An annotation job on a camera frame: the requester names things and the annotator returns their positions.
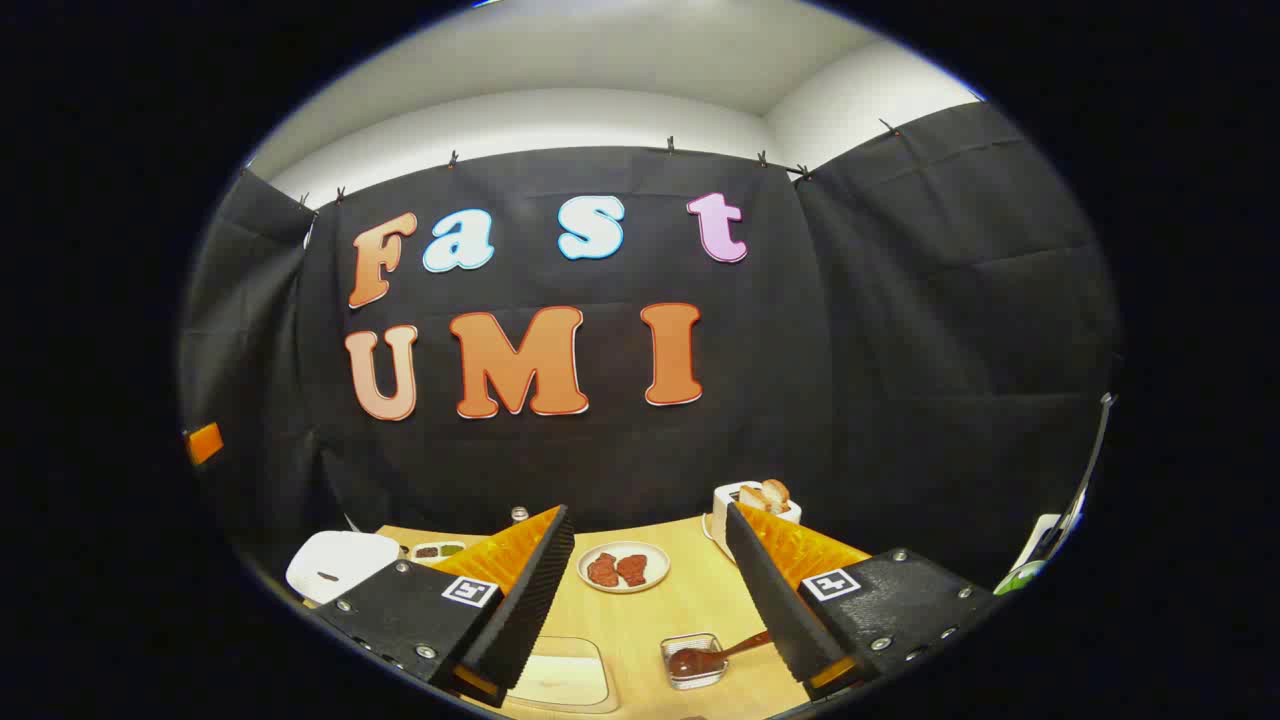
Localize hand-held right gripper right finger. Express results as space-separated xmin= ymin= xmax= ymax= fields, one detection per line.
xmin=725 ymin=503 xmax=1001 ymax=701

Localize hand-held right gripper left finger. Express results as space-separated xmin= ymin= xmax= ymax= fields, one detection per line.
xmin=312 ymin=505 xmax=576 ymax=708

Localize white rice cooker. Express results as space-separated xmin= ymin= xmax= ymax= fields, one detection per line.
xmin=286 ymin=530 xmax=402 ymax=607

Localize brown wooden spoon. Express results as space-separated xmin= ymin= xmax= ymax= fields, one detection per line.
xmin=670 ymin=630 xmax=773 ymax=679

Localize clear rice container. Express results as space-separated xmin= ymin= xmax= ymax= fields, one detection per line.
xmin=508 ymin=635 xmax=621 ymax=714

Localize white device with green screen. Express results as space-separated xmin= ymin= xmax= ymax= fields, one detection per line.
xmin=995 ymin=393 xmax=1116 ymax=597

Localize white toaster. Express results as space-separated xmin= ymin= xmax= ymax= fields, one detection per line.
xmin=711 ymin=481 xmax=803 ymax=561

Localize round white plate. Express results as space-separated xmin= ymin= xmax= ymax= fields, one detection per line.
xmin=577 ymin=541 xmax=671 ymax=595

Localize black backdrop cloth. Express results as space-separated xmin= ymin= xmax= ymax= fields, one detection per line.
xmin=180 ymin=100 xmax=1121 ymax=601

